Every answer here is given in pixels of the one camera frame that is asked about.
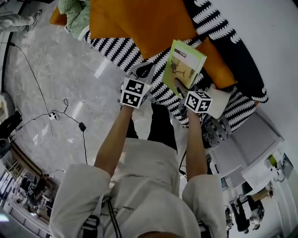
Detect green patterned cloth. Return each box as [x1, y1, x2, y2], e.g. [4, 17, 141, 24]
[57, 0, 92, 40]

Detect white paper sheet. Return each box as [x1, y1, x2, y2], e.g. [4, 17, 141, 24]
[240, 162, 278, 196]

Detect person's black trousers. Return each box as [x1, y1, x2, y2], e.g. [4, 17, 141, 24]
[126, 102, 179, 156]

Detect person's left forearm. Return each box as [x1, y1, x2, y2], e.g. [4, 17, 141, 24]
[93, 104, 136, 185]

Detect black neck cord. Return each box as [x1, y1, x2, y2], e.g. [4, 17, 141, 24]
[107, 197, 123, 238]

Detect person's right forearm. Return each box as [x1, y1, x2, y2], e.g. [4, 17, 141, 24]
[185, 109, 209, 182]

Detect large orange cushion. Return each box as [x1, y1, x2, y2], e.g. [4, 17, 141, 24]
[89, 0, 199, 60]

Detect black white floral cloth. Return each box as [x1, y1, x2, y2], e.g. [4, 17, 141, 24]
[199, 115, 232, 150]

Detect black stand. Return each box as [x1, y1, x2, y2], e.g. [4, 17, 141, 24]
[0, 110, 23, 141]

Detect black adapter cable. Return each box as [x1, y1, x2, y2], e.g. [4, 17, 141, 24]
[81, 130, 88, 165]

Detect thin black cable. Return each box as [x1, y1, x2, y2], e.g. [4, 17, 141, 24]
[178, 148, 188, 178]

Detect person's white t-shirt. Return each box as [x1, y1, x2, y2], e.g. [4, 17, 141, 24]
[48, 138, 228, 238]

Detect green book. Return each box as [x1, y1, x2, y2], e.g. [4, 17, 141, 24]
[161, 39, 208, 99]

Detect white pillow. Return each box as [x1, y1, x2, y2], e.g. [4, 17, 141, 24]
[206, 83, 231, 120]

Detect small orange cushion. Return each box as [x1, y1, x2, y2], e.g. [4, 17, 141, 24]
[193, 36, 238, 90]

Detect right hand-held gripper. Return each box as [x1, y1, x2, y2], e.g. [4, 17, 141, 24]
[174, 78, 213, 117]

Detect grey side table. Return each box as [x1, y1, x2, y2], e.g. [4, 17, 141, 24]
[208, 111, 286, 188]

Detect long black floor cable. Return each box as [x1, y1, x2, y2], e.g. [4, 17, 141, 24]
[8, 41, 54, 115]

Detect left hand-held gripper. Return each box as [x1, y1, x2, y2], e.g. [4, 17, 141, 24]
[120, 62, 156, 109]

